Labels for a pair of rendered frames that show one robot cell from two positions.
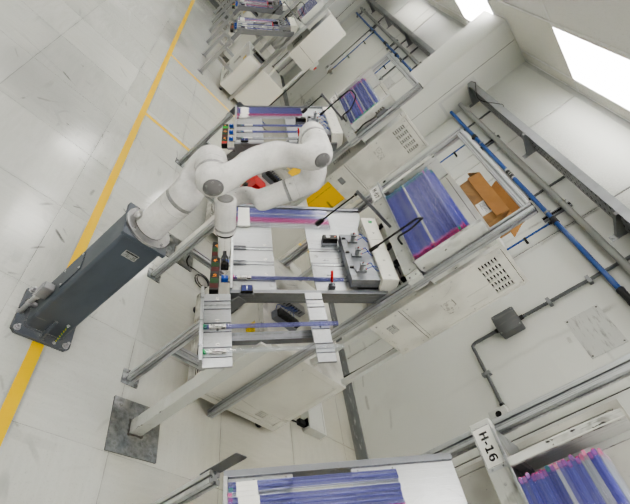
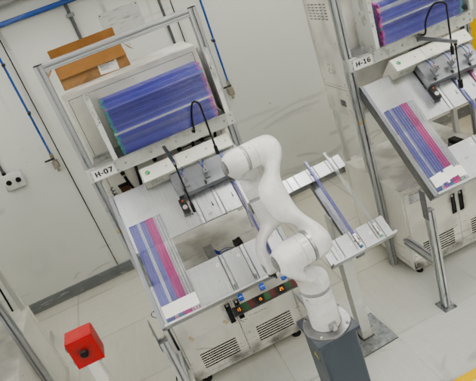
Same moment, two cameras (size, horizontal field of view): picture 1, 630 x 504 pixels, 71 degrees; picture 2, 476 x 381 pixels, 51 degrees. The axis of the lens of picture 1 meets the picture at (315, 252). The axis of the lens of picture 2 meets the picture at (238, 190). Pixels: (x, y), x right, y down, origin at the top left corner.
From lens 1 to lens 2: 213 cm
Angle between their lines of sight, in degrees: 59
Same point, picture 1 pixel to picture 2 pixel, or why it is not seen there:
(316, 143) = (272, 144)
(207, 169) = (325, 238)
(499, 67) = not seen: outside the picture
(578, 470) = (384, 13)
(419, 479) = (381, 100)
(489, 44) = not seen: outside the picture
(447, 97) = not seen: outside the picture
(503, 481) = (379, 54)
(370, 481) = (398, 122)
